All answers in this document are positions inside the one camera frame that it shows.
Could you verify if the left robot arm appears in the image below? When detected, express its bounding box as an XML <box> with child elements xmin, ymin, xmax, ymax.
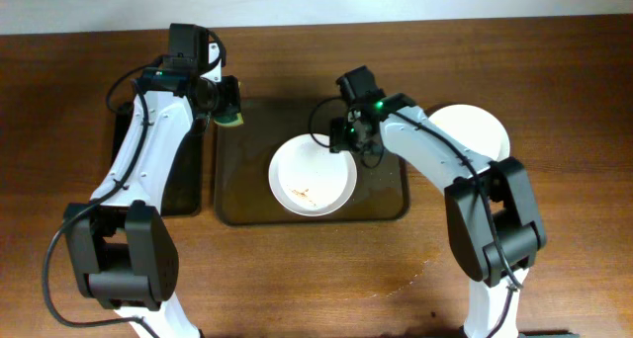
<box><xmin>61</xmin><ymin>71</ymin><xmax>242</xmax><ymax>337</ymax></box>

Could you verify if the white plate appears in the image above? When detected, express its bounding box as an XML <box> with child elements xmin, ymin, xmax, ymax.
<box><xmin>497</xmin><ymin>126</ymin><xmax>510</xmax><ymax>161</ymax></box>
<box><xmin>429</xmin><ymin>104</ymin><xmax>503</xmax><ymax>161</ymax></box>
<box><xmin>268</xmin><ymin>133</ymin><xmax>358</xmax><ymax>217</ymax></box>

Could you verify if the white plate bottom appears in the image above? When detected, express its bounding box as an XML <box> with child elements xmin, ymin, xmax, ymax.
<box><xmin>429</xmin><ymin>104</ymin><xmax>503</xmax><ymax>161</ymax></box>

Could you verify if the white plate top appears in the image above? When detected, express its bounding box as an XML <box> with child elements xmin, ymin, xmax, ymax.
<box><xmin>268</xmin><ymin>133</ymin><xmax>358</xmax><ymax>217</ymax></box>

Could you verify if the brown serving tray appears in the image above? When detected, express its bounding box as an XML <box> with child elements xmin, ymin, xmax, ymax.
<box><xmin>214</xmin><ymin>99</ymin><xmax>410</xmax><ymax>226</ymax></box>

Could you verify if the black rectangular tray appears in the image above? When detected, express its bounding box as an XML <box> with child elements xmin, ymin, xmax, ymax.
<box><xmin>111</xmin><ymin>102</ymin><xmax>204</xmax><ymax>216</ymax></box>

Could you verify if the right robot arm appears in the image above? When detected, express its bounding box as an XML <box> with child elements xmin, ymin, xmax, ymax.
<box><xmin>328</xmin><ymin>91</ymin><xmax>547</xmax><ymax>337</ymax></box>

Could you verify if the green yellow sponge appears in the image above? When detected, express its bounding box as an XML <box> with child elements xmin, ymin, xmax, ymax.
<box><xmin>212</xmin><ymin>80</ymin><xmax>245</xmax><ymax>129</ymax></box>

